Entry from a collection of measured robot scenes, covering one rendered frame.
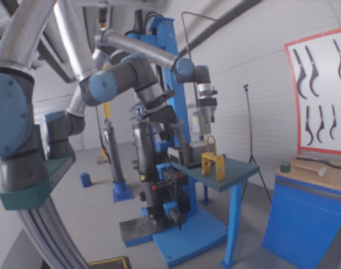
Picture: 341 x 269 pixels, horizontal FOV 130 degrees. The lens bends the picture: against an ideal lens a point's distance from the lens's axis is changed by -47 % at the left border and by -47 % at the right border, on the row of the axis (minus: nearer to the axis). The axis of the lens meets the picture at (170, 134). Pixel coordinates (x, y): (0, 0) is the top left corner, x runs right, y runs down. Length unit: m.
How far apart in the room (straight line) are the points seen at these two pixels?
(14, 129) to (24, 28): 0.23
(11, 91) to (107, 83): 0.24
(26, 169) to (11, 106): 0.24
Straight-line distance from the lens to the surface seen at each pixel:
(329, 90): 2.30
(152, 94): 0.49
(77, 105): 1.04
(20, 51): 0.39
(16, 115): 0.31
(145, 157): 1.63
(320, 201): 1.33
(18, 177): 0.49
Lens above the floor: 1.48
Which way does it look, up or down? 6 degrees down
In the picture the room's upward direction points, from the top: 8 degrees counter-clockwise
